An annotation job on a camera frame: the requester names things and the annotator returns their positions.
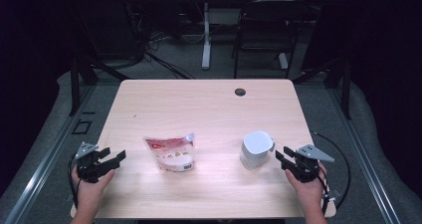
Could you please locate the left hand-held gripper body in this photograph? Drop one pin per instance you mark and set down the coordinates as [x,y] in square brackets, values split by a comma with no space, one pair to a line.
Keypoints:
[89,169]

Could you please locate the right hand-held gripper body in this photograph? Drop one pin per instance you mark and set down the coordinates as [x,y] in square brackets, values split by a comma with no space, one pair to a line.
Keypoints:
[307,167]

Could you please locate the white lidded plastic container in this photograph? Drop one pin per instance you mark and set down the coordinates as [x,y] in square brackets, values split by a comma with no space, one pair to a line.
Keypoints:
[256,149]

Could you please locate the red and white refill pouch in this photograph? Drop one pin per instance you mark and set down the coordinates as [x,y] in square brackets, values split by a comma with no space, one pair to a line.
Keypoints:
[172,154]

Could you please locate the person's left hand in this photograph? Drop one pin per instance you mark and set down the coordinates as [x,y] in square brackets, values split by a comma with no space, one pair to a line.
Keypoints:
[88,190]

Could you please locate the person's right hand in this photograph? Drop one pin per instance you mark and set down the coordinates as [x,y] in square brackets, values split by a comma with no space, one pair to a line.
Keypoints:
[308,190]

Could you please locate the black square floor outlet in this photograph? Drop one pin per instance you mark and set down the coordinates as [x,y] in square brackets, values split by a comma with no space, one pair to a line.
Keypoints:
[82,127]

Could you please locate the grey tape strip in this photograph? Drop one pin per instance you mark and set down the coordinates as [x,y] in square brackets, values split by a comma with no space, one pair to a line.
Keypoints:
[335,194]
[69,197]

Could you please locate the black metal stand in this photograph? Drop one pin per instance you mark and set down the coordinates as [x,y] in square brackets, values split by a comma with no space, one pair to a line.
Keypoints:
[346,91]
[75,84]

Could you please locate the white desk foot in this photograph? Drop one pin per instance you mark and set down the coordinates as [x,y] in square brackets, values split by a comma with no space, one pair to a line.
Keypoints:
[283,60]

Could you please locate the white desk leg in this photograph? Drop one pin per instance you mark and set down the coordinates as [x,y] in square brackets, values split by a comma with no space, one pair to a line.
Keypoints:
[206,44]

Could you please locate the white under-desk tray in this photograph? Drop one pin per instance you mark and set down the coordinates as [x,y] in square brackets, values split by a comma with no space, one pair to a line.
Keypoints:
[224,16]

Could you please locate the grey metal floor rail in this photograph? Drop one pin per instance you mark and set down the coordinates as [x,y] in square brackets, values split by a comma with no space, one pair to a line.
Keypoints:
[365,171]
[43,171]

